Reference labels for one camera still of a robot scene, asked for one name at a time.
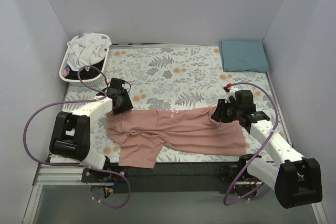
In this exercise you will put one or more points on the black garment in basket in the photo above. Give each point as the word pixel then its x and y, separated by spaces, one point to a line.
pixel 91 73

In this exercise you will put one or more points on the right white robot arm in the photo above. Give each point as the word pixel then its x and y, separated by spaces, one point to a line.
pixel 295 179

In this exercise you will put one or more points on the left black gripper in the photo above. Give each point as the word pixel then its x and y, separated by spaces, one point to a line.
pixel 124 102

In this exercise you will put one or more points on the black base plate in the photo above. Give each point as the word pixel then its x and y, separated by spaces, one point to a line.
pixel 120 186

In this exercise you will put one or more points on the aluminium frame rail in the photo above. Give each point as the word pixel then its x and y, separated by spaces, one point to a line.
pixel 57 175

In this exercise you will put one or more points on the pink printed t shirt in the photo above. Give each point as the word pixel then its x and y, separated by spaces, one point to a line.
pixel 142 133

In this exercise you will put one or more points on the floral table mat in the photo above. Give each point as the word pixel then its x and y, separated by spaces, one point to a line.
pixel 171 78

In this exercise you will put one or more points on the folded teal t shirt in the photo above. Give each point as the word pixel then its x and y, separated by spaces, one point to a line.
pixel 241 56

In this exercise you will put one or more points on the white laundry basket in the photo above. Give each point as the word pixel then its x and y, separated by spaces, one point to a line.
pixel 92 82

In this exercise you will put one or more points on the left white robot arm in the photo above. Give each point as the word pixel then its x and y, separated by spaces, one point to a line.
pixel 71 134

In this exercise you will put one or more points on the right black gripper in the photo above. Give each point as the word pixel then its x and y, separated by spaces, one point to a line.
pixel 220 112

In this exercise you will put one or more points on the white crumpled garment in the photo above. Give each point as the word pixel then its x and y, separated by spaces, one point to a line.
pixel 87 50

